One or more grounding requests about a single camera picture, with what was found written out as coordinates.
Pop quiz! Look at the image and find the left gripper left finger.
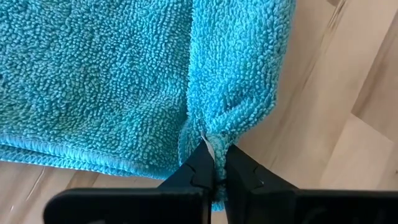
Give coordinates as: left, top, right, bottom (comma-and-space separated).
43, 139, 216, 224

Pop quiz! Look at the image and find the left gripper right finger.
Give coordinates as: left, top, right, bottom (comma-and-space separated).
224, 143, 398, 224

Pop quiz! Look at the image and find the teal microfiber towel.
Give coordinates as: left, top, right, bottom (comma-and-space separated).
0, 0, 296, 212

